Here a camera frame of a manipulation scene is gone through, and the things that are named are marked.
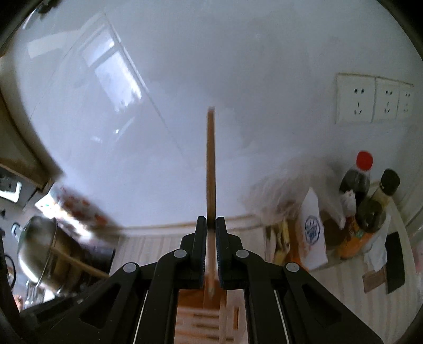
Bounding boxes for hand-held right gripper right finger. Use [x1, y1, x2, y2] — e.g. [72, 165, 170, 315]
[215, 216, 384, 344]

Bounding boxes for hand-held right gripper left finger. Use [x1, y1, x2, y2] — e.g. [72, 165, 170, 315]
[39, 216, 207, 344]

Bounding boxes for wooden chopstick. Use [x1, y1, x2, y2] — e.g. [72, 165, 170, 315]
[204, 106, 218, 308]

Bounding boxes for wooden utensil holder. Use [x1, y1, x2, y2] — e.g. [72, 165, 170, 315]
[173, 288, 250, 344]

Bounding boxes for white paper bag blue logo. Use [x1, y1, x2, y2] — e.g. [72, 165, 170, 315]
[295, 187, 328, 269]

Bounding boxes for clear plastic bag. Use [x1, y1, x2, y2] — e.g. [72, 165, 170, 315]
[238, 155, 344, 229]

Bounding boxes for red printed packet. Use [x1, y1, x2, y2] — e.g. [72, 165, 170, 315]
[35, 187, 109, 229]

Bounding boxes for orange label bottle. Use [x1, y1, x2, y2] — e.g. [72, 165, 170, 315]
[337, 212, 377, 259]

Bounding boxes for red cap dark sauce bottle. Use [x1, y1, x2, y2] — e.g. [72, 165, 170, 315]
[322, 151, 374, 247]

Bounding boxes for brown square coaster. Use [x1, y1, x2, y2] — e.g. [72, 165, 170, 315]
[362, 267, 388, 293]

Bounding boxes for stainless steel pot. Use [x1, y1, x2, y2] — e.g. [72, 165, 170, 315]
[16, 216, 114, 296]

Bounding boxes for black cap oil bottle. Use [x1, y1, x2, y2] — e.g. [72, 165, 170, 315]
[355, 169, 401, 234]

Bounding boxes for black flat pad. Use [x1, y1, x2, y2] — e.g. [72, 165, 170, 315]
[385, 232, 406, 294]

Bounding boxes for wooden spatula handle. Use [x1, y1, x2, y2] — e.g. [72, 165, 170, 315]
[49, 246, 109, 279]

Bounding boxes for white wall socket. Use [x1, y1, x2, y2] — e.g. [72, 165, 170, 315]
[373, 77, 400, 122]
[397, 83, 414, 120]
[335, 73, 376, 124]

